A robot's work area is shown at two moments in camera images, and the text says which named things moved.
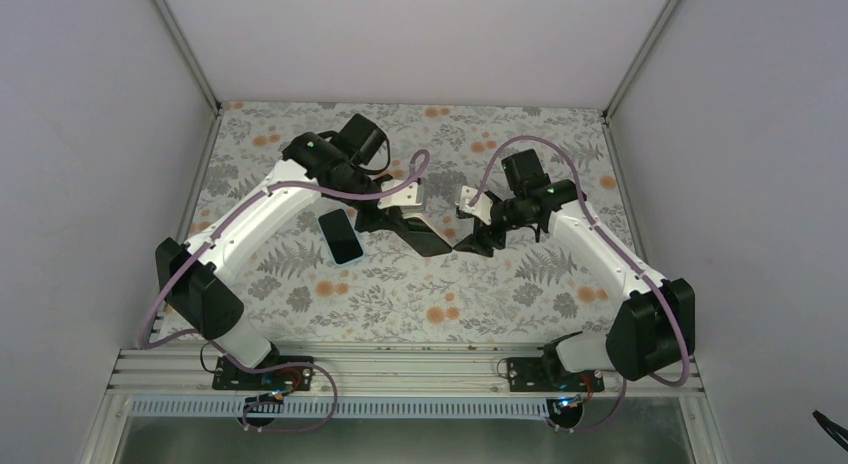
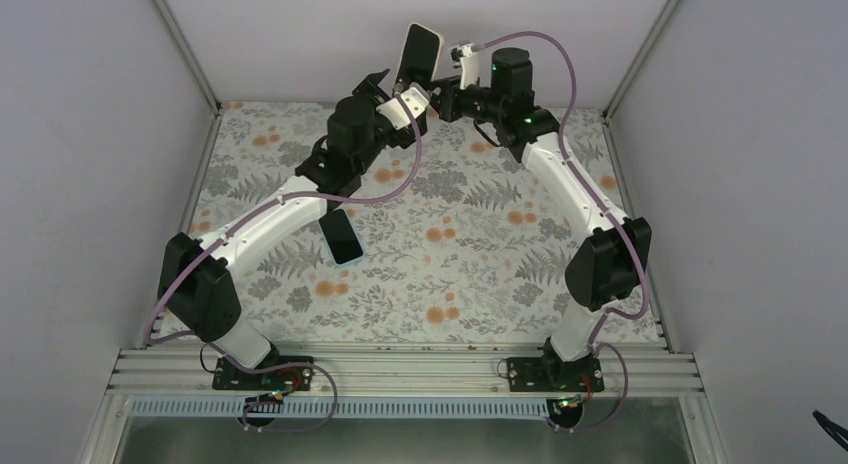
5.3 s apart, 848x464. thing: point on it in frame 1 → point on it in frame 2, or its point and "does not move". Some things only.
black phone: (340, 236) does not move
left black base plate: (229, 375) does not move
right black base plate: (527, 375) does not move
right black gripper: (483, 234) → (448, 105)
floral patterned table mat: (535, 286) does not move
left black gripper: (383, 221) → (368, 88)
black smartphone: (423, 238) → (419, 56)
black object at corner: (832, 428) does not move
